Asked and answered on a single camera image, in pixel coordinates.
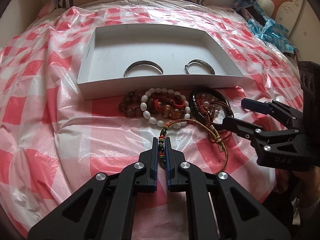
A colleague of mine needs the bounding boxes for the black braided leather bracelet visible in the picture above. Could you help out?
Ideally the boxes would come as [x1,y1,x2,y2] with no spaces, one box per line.
[188,87,235,132]

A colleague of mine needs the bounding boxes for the red braided cord bracelet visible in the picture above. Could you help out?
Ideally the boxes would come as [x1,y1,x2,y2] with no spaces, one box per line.
[151,93,190,120]

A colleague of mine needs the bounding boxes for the white bead bracelet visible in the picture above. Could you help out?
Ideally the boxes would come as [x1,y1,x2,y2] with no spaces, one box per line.
[140,87,192,130]

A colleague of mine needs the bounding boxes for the engraved silver bangle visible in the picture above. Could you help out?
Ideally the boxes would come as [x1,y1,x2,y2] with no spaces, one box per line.
[184,59,215,75]

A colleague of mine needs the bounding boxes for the cream tree pattern headboard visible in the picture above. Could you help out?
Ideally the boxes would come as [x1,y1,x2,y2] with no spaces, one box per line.
[258,0,319,62]

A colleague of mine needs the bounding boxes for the blue white crumpled cloth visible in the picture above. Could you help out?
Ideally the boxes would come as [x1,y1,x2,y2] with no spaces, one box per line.
[232,0,298,54]

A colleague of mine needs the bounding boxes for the wide silver bangle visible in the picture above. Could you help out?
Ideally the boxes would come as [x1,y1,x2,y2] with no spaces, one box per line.
[123,60,164,77]

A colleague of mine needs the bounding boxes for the white shallow cardboard box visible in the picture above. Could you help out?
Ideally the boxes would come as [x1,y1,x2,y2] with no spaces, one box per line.
[77,23,244,100]

